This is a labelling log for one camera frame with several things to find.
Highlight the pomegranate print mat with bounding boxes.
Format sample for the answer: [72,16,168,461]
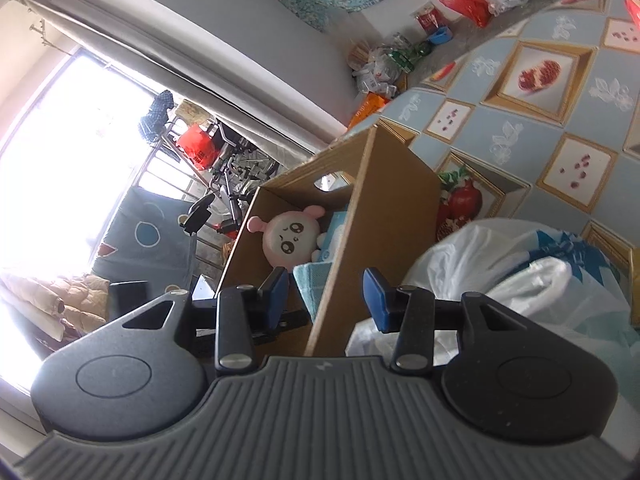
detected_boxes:
[350,0,640,331]

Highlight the red plastic bag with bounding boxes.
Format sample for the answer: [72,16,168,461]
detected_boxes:
[437,0,493,28]

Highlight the brown cardboard box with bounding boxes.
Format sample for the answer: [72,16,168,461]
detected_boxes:
[215,122,443,358]

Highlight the red packet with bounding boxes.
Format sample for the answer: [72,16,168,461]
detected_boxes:
[415,5,451,35]

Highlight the black box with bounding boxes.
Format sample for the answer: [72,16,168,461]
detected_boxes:
[107,280,151,321]

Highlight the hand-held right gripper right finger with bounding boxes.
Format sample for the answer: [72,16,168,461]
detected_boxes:
[362,267,536,375]

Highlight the white plastic bag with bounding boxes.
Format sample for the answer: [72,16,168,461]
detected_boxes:
[345,220,633,361]

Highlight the dark hanging clothes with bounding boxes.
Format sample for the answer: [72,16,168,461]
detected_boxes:
[139,90,176,143]

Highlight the orange snack packet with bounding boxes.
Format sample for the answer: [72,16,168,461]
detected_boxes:
[347,92,391,131]

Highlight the beige padded jacket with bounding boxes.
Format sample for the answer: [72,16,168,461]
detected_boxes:
[0,272,111,346]

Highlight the black phone holder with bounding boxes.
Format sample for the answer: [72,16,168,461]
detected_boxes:
[179,195,216,237]

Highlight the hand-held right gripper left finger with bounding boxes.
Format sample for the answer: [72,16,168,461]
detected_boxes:
[122,269,291,372]

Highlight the grey curtain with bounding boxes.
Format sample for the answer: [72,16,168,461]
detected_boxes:
[15,0,351,156]

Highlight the light blue soft toy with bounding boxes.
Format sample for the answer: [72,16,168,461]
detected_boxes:
[312,211,352,264]

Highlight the blue circle print cushion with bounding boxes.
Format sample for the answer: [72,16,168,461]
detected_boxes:
[92,187,201,291]

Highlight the pink round plush toy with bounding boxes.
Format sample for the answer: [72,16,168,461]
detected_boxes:
[246,205,328,268]

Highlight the pile of small packets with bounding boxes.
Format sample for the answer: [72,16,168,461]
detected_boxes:
[349,34,433,98]

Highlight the metal folding frame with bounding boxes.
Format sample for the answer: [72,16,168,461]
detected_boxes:
[210,125,281,206]

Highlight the red shopping bag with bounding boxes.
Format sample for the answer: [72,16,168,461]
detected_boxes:
[176,122,221,171]

